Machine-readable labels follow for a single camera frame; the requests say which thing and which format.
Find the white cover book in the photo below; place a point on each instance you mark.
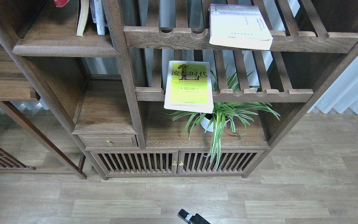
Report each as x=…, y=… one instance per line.
x=240, y=26

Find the white plant pot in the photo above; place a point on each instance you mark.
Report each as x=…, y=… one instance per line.
x=208, y=122

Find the upright white book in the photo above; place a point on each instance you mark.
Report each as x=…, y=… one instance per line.
x=100, y=19

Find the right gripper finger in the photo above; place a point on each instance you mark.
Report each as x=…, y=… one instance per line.
x=191, y=219

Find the red cover book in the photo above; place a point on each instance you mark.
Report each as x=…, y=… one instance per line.
x=60, y=3

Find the brass drawer knob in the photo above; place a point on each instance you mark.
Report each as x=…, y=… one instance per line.
x=109, y=143

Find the upright tan book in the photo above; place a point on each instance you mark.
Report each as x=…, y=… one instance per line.
x=83, y=12

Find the white curtain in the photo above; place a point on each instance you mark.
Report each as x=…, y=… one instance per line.
x=342, y=94

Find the yellow green cover book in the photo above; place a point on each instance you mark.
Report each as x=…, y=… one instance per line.
x=189, y=87

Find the green spider plant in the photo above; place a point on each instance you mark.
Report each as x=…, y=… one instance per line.
x=239, y=110

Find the dark wooden bookshelf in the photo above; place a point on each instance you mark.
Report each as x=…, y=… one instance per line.
x=111, y=87

